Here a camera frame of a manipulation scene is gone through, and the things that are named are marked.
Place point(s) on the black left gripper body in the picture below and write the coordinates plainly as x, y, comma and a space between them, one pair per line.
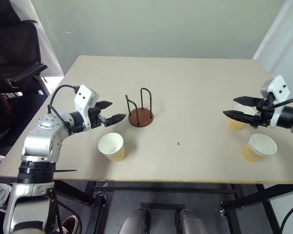
95, 118

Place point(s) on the grey robot leg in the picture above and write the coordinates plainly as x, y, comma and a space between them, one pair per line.
134, 223
191, 223

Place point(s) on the dark red shoe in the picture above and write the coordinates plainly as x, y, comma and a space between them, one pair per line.
69, 224

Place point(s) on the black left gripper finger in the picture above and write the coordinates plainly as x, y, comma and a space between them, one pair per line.
114, 119
104, 104

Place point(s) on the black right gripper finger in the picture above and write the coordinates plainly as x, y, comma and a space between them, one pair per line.
246, 100
238, 117

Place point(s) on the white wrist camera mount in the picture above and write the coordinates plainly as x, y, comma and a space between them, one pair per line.
277, 93
84, 97

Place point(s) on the black office chair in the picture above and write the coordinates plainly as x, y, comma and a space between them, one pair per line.
13, 48

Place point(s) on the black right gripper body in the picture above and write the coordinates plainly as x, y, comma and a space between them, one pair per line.
263, 112

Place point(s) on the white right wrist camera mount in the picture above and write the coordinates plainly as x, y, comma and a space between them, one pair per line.
277, 93

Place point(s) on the black metal table frame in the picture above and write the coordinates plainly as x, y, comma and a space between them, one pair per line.
175, 202

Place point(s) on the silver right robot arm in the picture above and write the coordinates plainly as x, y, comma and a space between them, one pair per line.
291, 117

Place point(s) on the yellow paper cup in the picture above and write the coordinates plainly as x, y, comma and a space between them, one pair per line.
257, 151
236, 123
112, 150

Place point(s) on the grey robot left leg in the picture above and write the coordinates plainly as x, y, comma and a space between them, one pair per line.
134, 223

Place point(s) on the grey robot right leg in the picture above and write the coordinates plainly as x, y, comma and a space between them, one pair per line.
191, 223

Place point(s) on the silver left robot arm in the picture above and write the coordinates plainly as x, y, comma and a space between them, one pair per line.
42, 140

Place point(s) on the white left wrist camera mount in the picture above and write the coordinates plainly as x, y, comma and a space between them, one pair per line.
84, 97

